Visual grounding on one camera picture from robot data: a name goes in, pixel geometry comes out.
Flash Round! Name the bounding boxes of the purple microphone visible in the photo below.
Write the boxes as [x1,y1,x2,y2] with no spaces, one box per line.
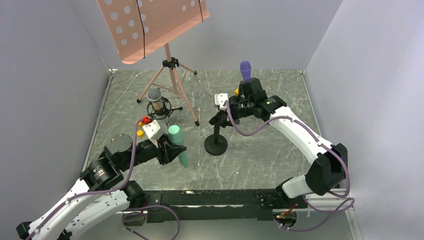
[239,60,252,81]

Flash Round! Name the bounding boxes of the pink music stand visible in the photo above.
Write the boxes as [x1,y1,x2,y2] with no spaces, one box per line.
[97,0,210,126]

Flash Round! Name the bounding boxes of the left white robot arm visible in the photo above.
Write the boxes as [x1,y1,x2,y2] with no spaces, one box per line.
[16,133,187,240]

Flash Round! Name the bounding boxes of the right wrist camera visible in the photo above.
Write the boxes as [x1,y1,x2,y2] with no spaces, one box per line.
[214,93,229,110]

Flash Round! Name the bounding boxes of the glitter silver microphone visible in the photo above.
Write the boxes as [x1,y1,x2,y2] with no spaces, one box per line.
[147,87,164,111]

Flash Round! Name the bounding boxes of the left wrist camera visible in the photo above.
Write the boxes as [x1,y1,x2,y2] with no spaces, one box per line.
[142,119,168,141]

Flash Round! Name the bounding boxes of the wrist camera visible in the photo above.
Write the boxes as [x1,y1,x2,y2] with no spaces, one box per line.
[142,119,168,141]
[214,93,229,110]

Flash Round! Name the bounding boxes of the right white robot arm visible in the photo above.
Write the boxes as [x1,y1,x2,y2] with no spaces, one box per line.
[204,77,350,201]

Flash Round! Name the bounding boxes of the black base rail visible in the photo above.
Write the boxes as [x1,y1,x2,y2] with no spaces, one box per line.
[126,188,307,223]

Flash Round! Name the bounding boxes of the teal microphone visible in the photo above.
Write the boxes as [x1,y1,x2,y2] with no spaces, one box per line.
[168,125,189,168]

